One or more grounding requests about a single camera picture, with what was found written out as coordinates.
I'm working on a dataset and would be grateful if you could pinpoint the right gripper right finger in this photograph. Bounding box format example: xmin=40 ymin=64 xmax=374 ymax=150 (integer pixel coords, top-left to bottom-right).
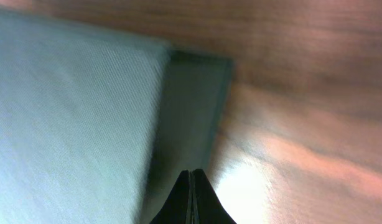
xmin=192 ymin=169 xmax=236 ymax=224

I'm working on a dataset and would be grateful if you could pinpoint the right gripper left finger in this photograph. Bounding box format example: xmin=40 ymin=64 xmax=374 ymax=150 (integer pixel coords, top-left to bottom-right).
xmin=150 ymin=170 xmax=191 ymax=224

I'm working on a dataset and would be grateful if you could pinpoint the dark green gift box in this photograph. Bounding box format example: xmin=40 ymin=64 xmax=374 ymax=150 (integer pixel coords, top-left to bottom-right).
xmin=0 ymin=8 xmax=233 ymax=223

